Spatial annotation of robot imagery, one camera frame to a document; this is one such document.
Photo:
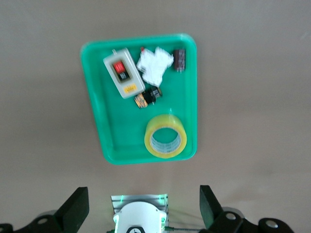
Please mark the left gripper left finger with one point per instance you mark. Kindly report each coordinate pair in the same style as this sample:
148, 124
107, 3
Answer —
73, 211

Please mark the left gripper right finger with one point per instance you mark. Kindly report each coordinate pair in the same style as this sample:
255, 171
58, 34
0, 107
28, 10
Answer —
211, 211

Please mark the yellow packing tape roll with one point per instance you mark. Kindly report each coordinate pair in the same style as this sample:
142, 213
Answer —
165, 121

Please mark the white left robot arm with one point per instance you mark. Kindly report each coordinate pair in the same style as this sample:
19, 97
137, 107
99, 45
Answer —
138, 216

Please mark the green plastic tray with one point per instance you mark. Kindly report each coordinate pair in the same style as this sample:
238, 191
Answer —
121, 126

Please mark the small black orange transformer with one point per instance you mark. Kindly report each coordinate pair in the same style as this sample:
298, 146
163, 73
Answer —
148, 95

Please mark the white circuit breaker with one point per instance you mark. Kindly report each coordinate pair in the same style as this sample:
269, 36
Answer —
155, 65

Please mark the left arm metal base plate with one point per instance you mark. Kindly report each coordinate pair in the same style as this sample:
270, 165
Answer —
136, 198

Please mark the grey push-button switch box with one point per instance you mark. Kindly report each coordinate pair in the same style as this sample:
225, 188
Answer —
121, 70

